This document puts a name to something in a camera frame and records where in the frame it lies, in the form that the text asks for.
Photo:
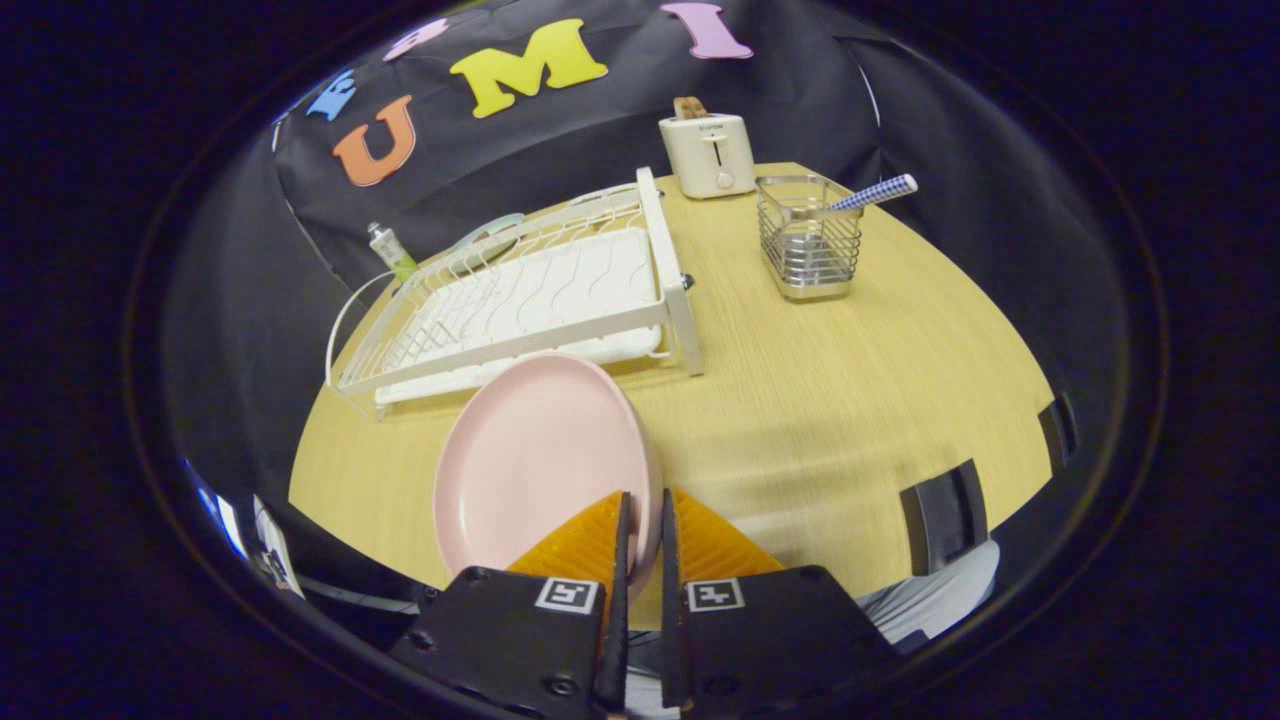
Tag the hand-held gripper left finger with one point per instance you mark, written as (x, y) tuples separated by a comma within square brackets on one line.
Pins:
[(500, 640)]

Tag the computer monitor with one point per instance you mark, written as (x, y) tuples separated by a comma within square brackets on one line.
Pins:
[(222, 520)]

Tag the small green label bottle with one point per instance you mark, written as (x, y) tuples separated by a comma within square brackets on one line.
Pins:
[(392, 252)]

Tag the person's light grey clothing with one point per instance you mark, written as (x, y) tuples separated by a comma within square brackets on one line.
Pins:
[(940, 600)]

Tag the black backdrop cloth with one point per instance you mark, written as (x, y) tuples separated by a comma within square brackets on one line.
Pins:
[(600, 130)]

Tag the pink plate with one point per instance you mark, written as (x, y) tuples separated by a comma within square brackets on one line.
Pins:
[(530, 460)]

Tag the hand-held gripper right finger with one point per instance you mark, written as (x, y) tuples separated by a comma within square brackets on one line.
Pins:
[(780, 640)]

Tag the white side desk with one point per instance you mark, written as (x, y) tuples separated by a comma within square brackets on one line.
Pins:
[(275, 545)]

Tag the black chair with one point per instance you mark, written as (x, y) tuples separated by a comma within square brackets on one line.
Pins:
[(942, 515)]

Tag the white toaster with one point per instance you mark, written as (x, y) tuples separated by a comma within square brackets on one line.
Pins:
[(708, 155)]

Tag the bread slice in toaster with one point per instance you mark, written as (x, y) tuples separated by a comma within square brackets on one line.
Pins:
[(690, 107)]

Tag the teal plate with food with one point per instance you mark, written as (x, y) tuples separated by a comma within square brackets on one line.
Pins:
[(490, 238)]

